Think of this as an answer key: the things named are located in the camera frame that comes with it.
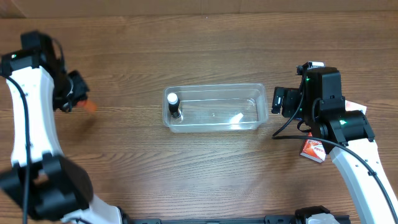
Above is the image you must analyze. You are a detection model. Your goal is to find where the orange bottle white cap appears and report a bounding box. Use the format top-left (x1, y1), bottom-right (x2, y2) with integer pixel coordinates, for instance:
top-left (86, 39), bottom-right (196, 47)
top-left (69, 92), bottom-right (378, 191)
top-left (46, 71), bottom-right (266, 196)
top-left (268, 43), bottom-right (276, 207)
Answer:
top-left (76, 100), bottom-right (97, 113)

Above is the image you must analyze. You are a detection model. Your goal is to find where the black bottle white cap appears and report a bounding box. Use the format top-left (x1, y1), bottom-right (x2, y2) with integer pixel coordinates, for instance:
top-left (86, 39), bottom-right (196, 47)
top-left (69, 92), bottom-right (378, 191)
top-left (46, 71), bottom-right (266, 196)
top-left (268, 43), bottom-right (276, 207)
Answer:
top-left (167, 93), bottom-right (181, 119)

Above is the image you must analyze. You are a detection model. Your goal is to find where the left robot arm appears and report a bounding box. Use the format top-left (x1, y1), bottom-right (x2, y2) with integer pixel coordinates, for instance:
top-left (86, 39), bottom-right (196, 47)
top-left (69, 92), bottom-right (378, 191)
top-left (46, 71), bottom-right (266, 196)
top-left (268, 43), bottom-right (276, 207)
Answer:
top-left (1, 30), bottom-right (129, 223)

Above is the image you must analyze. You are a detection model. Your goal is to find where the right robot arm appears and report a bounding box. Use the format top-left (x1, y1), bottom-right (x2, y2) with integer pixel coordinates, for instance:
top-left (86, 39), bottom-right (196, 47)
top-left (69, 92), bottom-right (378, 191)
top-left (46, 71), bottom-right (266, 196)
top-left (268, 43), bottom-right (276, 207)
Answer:
top-left (271, 62), bottom-right (397, 223)

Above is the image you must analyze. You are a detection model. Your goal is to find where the clear plastic container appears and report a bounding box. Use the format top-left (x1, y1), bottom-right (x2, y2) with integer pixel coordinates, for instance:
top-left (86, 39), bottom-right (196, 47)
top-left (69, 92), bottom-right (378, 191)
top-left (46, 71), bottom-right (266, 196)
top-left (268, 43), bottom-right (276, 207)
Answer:
top-left (162, 83), bottom-right (269, 133)

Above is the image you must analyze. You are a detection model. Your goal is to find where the red and white box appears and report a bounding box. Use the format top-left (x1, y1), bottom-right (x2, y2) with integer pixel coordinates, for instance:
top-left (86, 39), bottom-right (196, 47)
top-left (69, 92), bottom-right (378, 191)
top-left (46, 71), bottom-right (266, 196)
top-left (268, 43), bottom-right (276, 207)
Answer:
top-left (300, 139), bottom-right (326, 163)

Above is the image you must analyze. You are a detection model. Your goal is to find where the white Hansaplast box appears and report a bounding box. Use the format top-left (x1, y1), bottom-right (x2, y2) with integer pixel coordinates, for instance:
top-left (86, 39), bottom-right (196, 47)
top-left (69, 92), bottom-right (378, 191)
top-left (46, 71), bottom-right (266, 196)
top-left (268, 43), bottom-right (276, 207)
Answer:
top-left (345, 100), bottom-right (367, 114)

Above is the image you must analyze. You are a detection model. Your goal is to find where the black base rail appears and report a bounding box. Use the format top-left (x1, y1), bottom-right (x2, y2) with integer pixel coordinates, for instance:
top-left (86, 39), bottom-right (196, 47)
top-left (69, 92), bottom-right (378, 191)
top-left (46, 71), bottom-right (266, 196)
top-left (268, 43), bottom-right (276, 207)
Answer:
top-left (118, 206), bottom-right (351, 224)

